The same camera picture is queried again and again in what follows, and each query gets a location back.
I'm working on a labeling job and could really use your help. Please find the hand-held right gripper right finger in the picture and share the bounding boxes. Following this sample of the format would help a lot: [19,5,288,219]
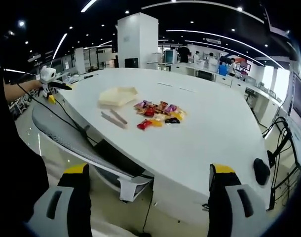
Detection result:
[206,162,273,237]

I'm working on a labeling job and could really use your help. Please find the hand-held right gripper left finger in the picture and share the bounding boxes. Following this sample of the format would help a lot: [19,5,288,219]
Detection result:
[24,162,93,237]

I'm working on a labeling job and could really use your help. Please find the cream plastic container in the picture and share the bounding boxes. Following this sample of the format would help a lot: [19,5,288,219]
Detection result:
[98,85,139,109]

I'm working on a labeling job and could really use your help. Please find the metal food tongs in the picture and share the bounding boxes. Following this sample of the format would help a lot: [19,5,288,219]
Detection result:
[100,109,129,129]

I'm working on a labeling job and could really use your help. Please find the pile of food packets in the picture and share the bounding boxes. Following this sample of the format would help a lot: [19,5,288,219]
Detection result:
[133,99,188,131]

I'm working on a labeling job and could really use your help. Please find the black computer mouse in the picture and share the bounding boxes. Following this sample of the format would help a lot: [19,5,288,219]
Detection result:
[253,158,271,186]

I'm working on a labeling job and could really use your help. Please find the grey mesh office chair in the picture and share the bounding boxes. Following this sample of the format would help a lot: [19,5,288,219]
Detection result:
[31,103,155,202]

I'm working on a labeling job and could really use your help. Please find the person's dark clothing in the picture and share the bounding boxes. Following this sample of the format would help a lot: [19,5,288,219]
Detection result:
[0,66,50,224]

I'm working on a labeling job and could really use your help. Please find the small black screen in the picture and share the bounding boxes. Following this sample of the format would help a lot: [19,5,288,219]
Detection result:
[124,57,139,69]

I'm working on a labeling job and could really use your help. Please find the white square pillar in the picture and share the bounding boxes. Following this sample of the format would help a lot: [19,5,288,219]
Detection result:
[116,12,159,69]

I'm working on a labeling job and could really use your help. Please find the computer monitor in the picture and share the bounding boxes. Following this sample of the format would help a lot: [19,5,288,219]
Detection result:
[285,70,301,172]

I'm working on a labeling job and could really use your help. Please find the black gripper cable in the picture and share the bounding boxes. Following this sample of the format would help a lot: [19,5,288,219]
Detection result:
[15,82,98,145]

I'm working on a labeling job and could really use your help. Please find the black floor cable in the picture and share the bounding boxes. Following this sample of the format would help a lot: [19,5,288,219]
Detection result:
[142,195,155,237]

